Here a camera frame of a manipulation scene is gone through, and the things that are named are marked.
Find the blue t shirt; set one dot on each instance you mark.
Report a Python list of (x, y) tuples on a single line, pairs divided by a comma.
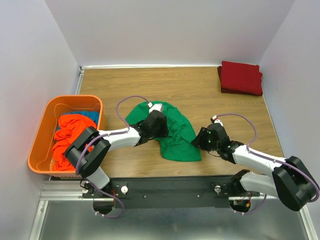
[(78, 120)]

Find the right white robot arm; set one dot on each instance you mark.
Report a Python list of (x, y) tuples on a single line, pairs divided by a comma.
[(287, 179)]

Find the folded dark red t shirt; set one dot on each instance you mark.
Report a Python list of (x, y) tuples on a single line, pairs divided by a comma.
[(230, 91)]

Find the orange plastic basket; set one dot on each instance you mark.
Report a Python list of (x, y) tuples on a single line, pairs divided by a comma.
[(40, 159)]

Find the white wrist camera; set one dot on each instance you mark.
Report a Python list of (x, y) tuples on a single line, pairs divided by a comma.
[(155, 107), (215, 120)]

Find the orange t shirt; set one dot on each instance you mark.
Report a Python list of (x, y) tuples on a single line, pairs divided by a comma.
[(63, 139)]

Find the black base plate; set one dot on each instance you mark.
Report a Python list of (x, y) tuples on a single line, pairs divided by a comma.
[(177, 192)]

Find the green t shirt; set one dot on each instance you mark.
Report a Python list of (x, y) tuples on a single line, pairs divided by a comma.
[(177, 145)]

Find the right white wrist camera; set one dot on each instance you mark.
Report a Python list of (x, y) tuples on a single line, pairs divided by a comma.
[(215, 120)]

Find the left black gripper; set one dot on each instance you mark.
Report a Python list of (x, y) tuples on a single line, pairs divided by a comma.
[(164, 131)]

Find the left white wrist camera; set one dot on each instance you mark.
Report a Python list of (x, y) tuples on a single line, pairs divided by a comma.
[(155, 107)]

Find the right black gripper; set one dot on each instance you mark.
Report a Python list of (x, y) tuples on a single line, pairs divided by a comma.
[(198, 140)]

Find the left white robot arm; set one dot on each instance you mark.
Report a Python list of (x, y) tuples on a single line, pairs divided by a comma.
[(88, 150)]

